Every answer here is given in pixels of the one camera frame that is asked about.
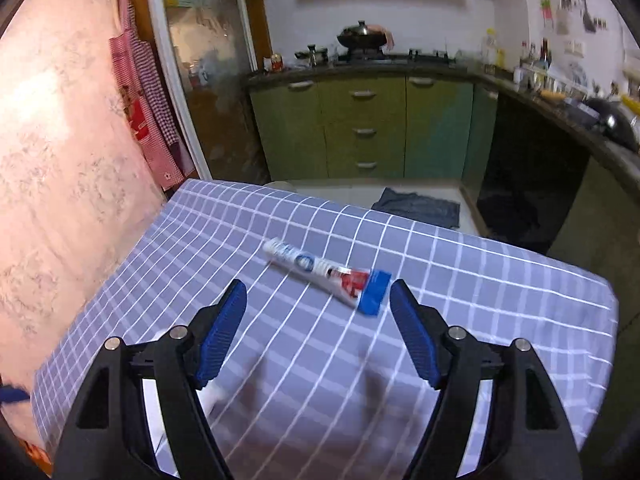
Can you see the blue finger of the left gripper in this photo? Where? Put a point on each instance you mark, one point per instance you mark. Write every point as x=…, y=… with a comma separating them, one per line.
x=10, y=394

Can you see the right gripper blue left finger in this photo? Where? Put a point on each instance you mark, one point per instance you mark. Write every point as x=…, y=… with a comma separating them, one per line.
x=221, y=322

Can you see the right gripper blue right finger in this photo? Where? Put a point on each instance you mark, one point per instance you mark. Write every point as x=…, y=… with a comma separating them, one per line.
x=421, y=330

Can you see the toothpaste tube with blue end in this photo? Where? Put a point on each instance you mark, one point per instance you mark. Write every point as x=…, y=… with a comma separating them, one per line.
x=364, y=290

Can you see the blue white checkered tablecloth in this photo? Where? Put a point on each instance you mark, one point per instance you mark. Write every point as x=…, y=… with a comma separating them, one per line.
x=311, y=389

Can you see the dark cloth on floor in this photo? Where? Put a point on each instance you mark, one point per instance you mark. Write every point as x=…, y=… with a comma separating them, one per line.
x=419, y=208

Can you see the red checkered apron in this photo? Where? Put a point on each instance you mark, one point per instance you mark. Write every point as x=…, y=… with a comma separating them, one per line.
x=146, y=104

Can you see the red jar on counter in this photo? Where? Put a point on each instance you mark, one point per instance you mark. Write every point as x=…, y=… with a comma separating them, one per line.
x=276, y=63

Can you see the small black pot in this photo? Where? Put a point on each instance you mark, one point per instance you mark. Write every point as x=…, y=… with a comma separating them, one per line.
x=314, y=56

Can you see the black wok by sink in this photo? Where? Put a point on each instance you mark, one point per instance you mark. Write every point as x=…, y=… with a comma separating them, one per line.
x=614, y=124

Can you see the black wok with lid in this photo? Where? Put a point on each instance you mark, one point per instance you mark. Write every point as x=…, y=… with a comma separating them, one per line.
x=365, y=36

